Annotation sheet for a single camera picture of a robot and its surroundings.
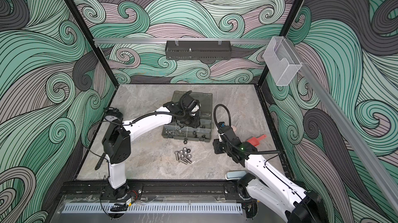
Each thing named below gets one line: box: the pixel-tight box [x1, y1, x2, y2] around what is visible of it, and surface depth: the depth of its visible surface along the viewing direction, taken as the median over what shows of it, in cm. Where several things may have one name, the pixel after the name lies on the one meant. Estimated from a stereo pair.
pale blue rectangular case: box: [225, 170, 247, 180], surface depth 77 cm
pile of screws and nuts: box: [174, 147, 193, 165], surface depth 85 cm
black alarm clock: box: [104, 106, 124, 123], surface depth 95 cm
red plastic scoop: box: [246, 134, 267, 147], surface depth 92 cm
